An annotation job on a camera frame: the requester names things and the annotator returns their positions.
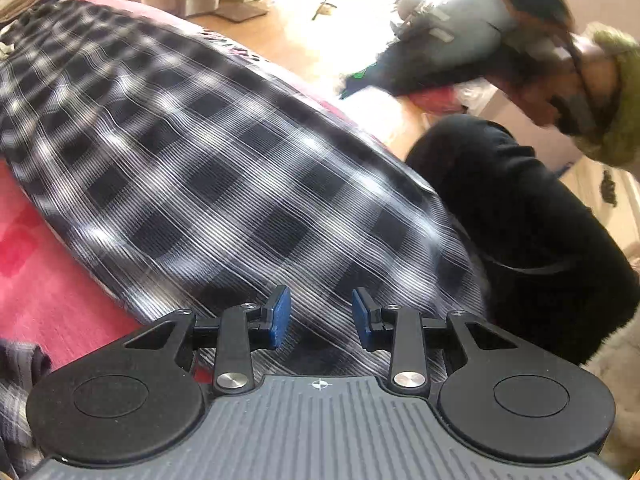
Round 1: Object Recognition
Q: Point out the pink plastic bag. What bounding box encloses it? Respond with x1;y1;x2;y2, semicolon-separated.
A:
412;86;463;117

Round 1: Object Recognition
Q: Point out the person's right hand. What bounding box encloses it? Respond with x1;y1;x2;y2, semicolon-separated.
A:
505;25;621;131

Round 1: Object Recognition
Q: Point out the cream cabinet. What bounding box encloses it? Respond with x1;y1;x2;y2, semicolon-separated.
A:
557;157;640;256

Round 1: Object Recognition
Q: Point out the pink floral blanket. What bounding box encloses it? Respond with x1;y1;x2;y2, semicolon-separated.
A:
0;0;401;386

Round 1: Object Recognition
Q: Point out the person's right forearm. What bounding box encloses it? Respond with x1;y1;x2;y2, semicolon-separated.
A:
570;22;640;167

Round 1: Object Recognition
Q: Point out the brown doormat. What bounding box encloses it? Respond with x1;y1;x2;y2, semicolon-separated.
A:
214;2;270;24

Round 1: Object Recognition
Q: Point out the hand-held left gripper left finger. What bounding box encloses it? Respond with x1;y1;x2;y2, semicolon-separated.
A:
122;285;292;395

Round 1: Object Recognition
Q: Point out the green cream fleece robe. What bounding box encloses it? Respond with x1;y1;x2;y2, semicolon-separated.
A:
587;320;640;466

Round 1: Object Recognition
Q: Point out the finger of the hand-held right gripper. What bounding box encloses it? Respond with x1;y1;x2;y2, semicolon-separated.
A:
340;57;416;100

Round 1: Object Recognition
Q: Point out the black white plaid shirt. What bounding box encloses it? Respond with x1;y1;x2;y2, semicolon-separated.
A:
0;0;493;480

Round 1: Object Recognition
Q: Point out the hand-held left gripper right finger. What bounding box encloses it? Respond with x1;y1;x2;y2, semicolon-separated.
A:
352;287;521;396

